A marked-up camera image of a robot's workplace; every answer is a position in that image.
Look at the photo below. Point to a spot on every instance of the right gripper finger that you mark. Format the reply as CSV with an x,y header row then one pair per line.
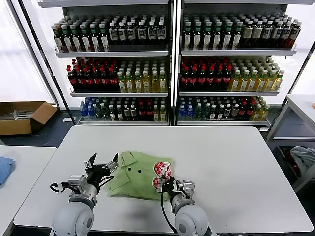
x,y
165,179
171,181

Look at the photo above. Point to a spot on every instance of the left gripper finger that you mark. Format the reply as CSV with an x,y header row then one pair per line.
x,y
114,161
92,159

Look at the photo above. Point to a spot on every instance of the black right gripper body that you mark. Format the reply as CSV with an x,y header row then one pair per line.
x,y
173,188

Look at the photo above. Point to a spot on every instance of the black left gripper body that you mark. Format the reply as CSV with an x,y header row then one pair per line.
x,y
98,170

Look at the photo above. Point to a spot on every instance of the green polo shirt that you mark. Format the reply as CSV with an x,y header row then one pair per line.
x,y
137,177

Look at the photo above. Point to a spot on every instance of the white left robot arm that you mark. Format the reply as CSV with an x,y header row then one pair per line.
x,y
73,218

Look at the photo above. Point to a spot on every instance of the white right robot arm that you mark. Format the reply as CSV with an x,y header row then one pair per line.
x,y
192,218

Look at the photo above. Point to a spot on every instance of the small white-cap dark bottle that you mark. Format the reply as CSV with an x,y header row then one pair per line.
x,y
220,113
228,112
212,113
120,114
113,114
127,113
134,113
235,112

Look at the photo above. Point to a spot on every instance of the small dark green bottle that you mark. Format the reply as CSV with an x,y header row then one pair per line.
x,y
99,113
205,113
105,113
198,113

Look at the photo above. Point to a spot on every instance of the white paper scrap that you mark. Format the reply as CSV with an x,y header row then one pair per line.
x,y
66,120

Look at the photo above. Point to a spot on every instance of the small blue drink bottle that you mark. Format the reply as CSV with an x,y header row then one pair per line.
x,y
182,112
91,112
190,112
84,111

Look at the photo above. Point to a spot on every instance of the small red-label cola bottle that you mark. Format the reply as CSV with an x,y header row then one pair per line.
x,y
250,112
242,112
142,113
149,113

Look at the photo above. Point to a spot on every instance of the small yellow juice bottle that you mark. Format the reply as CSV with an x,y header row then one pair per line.
x,y
264,113
156,115
163,115
256,114

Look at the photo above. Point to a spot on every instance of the white side table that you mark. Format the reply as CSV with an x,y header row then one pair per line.
x,y
24,172

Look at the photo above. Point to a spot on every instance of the red-cap cola bottle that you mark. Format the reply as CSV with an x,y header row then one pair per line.
x,y
211,79
81,80
202,79
105,80
194,79
72,80
227,79
219,79
114,80
97,80
185,79
88,80

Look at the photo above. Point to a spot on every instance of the brown cardboard box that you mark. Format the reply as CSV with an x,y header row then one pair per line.
x,y
14,127

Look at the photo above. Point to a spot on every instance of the grey metal parts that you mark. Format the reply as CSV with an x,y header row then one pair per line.
x,y
17,115

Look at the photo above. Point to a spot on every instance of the blue folded cloth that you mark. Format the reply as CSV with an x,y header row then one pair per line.
x,y
5,169

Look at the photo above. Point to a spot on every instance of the white drinks shelf unit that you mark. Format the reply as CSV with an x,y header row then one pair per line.
x,y
111,53
234,52

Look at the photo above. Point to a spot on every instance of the green-cap dark tea bottle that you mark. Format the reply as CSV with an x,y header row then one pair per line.
x,y
187,39
95,40
237,39
76,41
227,39
197,39
68,41
59,42
207,39
105,40
217,39
86,40

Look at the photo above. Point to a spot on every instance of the red cloth item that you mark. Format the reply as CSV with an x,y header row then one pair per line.
x,y
295,169

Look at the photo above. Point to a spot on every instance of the white-cap blue-label dark bottle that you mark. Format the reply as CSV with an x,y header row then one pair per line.
x,y
142,33
113,34
162,33
294,34
267,33
276,34
286,34
122,34
131,33
152,33

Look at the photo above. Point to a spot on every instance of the crumpled light blue cloth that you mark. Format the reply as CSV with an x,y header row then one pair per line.
x,y
304,157

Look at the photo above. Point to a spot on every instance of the beige-label dark bottle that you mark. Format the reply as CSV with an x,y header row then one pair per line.
x,y
248,33
258,33

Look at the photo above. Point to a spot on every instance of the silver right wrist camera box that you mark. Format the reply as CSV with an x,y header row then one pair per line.
x,y
189,188

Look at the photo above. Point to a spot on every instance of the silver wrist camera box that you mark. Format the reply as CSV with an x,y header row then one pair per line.
x,y
76,180
189,188

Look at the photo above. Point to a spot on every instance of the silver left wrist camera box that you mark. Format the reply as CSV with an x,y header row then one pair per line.
x,y
76,180

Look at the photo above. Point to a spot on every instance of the white shelf upright post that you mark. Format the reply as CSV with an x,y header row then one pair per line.
x,y
175,61

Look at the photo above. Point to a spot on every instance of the grey metal frame table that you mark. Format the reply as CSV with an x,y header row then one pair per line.
x,y
299,103

